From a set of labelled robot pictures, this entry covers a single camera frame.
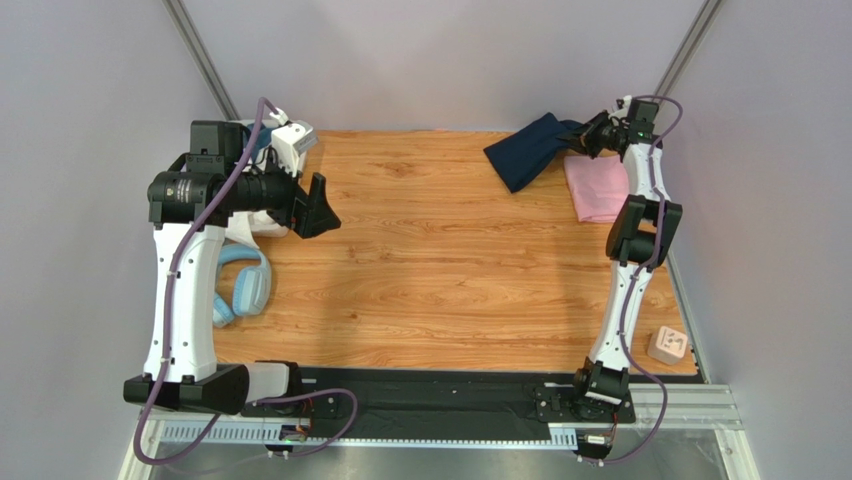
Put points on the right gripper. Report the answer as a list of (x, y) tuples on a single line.
[(596, 133)]

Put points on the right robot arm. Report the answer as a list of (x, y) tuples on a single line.
[(637, 244)]

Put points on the light blue headphones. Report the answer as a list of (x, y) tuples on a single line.
[(251, 288)]

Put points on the folded pink t shirt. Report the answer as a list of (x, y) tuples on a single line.
[(598, 186)]

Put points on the pink cube power socket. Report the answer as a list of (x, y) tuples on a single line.
[(668, 346)]

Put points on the white laundry basket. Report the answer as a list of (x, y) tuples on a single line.
[(279, 226)]

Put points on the white t shirt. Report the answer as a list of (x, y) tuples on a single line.
[(244, 226)]

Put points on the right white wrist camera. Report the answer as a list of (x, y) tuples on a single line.
[(622, 107)]

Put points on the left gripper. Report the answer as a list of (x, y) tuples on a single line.
[(309, 215)]

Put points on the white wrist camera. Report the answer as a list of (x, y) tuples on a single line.
[(622, 107), (291, 140)]

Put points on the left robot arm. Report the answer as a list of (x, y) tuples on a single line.
[(190, 205)]

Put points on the navy blue t shirt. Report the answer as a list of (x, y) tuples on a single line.
[(521, 157)]

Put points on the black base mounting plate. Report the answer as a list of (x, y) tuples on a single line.
[(399, 404)]

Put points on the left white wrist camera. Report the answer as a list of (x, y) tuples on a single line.
[(291, 140)]

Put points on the blue t shirt in basket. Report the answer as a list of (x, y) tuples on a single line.
[(263, 141)]

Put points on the aluminium front rail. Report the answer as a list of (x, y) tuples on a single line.
[(676, 431)]

